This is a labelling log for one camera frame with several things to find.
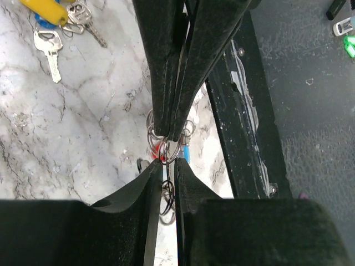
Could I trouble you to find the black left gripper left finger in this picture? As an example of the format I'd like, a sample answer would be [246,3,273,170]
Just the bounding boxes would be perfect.
[1,161,163,265]

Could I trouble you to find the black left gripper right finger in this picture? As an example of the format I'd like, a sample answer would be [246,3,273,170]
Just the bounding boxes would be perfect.
[174,158,352,265]

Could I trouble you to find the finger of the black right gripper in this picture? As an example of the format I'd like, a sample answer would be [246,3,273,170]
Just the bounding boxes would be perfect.
[169,1,251,141]
[133,0,188,136]

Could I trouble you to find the red key tag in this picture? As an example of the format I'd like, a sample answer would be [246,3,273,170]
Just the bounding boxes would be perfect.
[151,142,166,162]

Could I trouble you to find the blue handled key ring organiser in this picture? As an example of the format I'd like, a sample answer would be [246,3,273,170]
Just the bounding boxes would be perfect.
[146,110,196,226]

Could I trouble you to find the yellow tagged key bunch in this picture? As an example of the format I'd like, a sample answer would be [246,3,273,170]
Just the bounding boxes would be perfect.
[20,1,108,48]

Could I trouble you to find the silver key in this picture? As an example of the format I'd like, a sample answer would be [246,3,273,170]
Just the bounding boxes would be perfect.
[33,30,63,83]

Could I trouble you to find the green key tag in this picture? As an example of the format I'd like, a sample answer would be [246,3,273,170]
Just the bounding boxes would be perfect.
[343,35,355,58]

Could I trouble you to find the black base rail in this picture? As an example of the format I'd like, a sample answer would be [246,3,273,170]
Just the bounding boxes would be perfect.
[206,12,292,198]

